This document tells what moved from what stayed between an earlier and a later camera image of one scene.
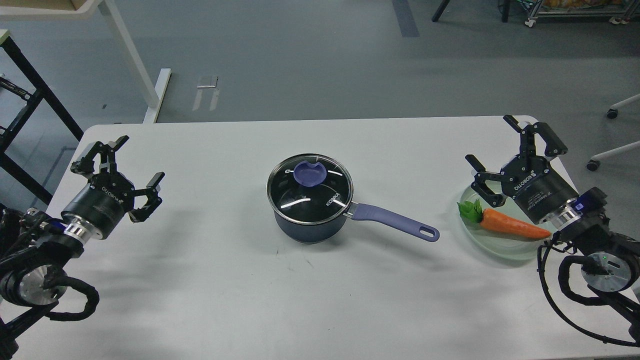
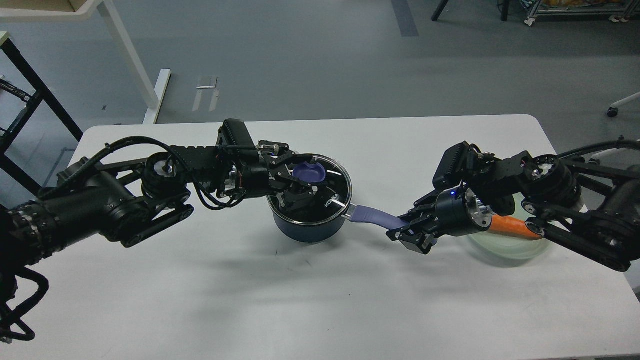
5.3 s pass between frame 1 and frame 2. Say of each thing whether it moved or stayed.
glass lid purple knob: stayed
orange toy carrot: stayed
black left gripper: moved
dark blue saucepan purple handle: stayed
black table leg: stayed
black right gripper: moved
